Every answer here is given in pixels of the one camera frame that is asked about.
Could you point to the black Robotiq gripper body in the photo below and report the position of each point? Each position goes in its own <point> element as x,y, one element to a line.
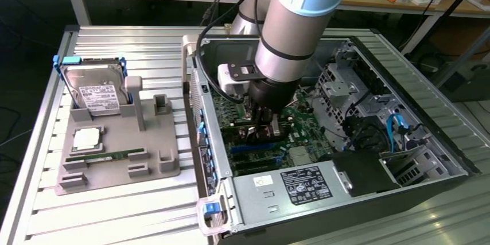
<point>274,93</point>

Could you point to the low-profile graphics card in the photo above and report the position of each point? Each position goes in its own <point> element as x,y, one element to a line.
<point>236,136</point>

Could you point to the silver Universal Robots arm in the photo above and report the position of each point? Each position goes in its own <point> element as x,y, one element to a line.
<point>287,35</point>

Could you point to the open metal socket cover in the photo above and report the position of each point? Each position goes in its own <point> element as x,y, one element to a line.
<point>294,101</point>

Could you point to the green motherboard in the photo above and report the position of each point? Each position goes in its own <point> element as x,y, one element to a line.
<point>302,121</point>

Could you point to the blue expansion slot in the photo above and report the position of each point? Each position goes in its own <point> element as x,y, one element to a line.
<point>244,148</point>

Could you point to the silver chipset heat sink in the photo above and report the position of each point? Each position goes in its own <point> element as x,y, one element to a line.
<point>300,154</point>

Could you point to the black expansion slot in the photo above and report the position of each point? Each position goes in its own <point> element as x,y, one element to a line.
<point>254,168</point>

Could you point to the silver metal drive cage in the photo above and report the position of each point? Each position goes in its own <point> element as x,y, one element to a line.
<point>340,87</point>

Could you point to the grey power supply unit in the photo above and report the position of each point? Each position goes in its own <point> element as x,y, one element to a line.
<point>256,199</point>

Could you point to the black plastic fan shroud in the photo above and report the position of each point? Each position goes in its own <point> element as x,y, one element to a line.
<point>359,170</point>

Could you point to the blue case latch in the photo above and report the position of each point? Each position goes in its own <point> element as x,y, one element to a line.
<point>211,209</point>

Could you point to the grey plastic parts rack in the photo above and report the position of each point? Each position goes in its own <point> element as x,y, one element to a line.
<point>115,133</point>

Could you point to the green RAM stick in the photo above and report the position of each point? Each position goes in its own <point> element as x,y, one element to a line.
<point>111,156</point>

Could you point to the hard disk in blue carrier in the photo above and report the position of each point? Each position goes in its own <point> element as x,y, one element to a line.
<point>99,95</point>

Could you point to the black open PC case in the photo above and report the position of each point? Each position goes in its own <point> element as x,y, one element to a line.
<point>420,196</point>

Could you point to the silver CPU chip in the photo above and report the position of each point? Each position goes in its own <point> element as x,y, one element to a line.
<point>88,138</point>

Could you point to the black equipment box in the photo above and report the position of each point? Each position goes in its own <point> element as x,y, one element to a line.
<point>470,84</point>

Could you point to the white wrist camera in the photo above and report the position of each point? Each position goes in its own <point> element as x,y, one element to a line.
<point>226,83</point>

